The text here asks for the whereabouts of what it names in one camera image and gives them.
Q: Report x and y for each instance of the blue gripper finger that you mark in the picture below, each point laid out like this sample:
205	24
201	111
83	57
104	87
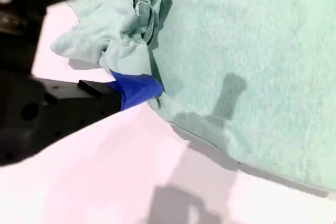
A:
105	98

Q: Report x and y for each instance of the pale green T-shirt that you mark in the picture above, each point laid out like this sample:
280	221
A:
249	51

